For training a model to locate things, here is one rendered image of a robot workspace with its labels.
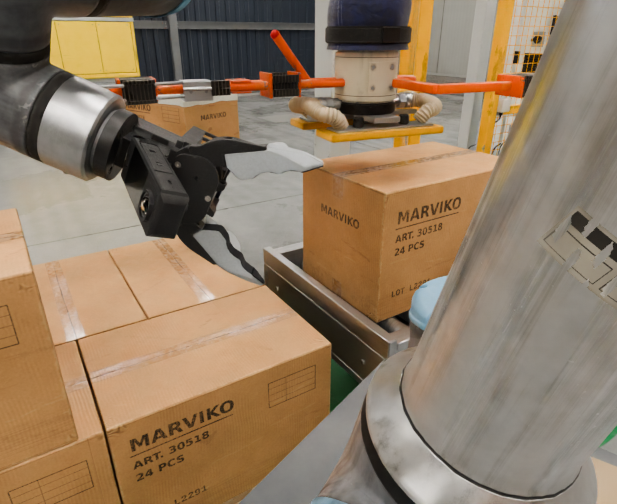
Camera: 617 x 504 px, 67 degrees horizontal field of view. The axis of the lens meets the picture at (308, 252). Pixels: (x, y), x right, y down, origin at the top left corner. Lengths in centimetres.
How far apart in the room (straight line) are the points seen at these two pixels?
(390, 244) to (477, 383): 107
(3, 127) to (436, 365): 41
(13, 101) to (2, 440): 77
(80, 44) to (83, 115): 789
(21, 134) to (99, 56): 791
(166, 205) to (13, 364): 69
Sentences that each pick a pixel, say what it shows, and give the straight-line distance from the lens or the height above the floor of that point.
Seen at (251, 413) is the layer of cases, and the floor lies 42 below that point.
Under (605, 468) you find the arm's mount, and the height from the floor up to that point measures 83.
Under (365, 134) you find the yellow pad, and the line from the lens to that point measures 124.
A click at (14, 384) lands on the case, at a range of 106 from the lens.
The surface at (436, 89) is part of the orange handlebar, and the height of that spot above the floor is 121.
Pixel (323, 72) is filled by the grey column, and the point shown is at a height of 115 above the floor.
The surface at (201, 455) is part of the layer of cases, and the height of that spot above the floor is 35.
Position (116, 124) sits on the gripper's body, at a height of 124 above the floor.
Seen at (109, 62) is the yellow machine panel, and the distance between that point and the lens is 843.
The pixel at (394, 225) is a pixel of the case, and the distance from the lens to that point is 130.
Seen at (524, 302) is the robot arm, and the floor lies 121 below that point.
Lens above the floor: 132
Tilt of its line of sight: 25 degrees down
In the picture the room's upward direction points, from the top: straight up
